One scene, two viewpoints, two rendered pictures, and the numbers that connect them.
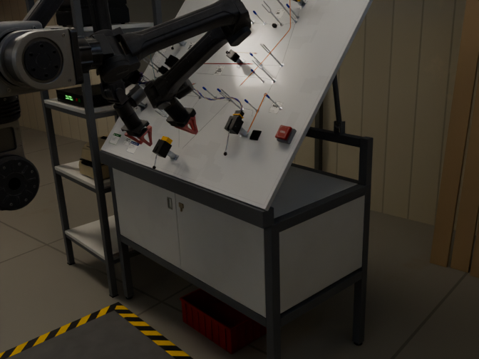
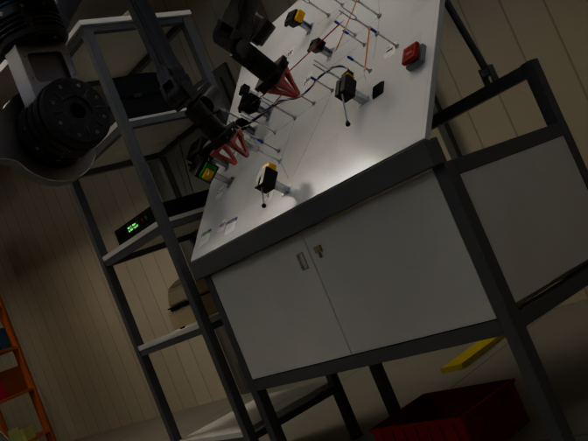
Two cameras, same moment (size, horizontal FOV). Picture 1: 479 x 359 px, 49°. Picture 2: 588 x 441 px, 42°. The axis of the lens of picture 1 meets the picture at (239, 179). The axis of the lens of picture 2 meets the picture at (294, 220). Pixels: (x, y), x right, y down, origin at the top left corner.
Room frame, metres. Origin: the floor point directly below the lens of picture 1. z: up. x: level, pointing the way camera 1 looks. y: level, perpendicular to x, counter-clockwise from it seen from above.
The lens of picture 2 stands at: (-0.14, 0.25, 0.69)
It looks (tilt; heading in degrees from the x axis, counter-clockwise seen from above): 4 degrees up; 1
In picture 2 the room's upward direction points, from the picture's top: 23 degrees counter-clockwise
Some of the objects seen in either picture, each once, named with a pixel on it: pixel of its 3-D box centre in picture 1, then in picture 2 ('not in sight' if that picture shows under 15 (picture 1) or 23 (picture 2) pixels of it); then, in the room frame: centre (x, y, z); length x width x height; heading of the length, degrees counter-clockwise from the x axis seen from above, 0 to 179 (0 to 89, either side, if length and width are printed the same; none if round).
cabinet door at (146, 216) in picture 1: (145, 213); (276, 311); (2.34, 0.46, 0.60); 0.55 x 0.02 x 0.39; 41
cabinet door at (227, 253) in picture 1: (218, 248); (389, 269); (1.93, 0.10, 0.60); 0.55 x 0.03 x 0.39; 41
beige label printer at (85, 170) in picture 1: (110, 154); (207, 290); (2.84, 0.72, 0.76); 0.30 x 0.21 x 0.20; 135
